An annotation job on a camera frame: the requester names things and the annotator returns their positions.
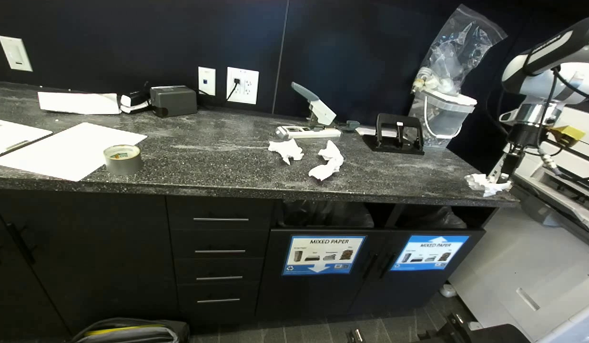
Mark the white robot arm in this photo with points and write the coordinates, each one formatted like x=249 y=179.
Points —
x=548 y=57

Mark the amber wrist camera box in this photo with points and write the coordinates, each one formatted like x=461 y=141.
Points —
x=569 y=133

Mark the white folded paper stack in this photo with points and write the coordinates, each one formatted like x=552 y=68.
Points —
x=79 y=103

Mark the small white wall plate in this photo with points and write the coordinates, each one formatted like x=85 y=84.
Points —
x=207 y=80

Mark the large white paper sheet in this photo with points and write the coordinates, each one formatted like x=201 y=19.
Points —
x=66 y=148

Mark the black counter cabinet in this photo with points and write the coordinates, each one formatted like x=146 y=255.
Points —
x=386 y=215

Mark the wide white outlet plate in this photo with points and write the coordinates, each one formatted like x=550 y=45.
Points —
x=249 y=87

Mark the small dark countertop object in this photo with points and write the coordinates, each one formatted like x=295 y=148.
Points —
x=352 y=124

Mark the black cabinet door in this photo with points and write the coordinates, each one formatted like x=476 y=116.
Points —
x=15 y=305
x=104 y=253

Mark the mixed paper sign down arrow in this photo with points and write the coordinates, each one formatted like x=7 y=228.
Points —
x=323 y=253

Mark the black floor object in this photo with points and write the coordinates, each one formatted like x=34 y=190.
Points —
x=472 y=329

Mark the white wall switch plate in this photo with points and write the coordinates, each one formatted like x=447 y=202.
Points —
x=17 y=53

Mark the black recycling bin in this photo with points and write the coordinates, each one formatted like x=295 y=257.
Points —
x=409 y=286

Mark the clear plastic bag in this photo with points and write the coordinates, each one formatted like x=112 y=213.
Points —
x=463 y=44

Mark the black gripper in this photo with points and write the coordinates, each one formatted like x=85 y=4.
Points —
x=525 y=139

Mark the black cabinet drawer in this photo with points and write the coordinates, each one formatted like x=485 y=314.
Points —
x=221 y=207
x=221 y=240
x=219 y=310
x=219 y=268

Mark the clear plastic bucket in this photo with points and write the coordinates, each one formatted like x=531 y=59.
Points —
x=444 y=116

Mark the small white slip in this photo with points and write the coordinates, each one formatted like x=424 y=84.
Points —
x=365 y=131

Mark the tape roll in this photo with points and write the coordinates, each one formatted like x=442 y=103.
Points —
x=123 y=154

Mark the white black handheld device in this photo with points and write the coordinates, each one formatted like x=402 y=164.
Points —
x=135 y=101

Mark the black box device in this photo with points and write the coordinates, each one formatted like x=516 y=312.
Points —
x=175 y=99

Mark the printed white paper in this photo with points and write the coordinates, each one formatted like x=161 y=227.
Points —
x=487 y=186

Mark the black tilt-out bin door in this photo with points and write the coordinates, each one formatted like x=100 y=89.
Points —
x=325 y=291

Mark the black bin liner bag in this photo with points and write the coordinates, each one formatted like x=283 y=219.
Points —
x=325 y=215
x=434 y=219

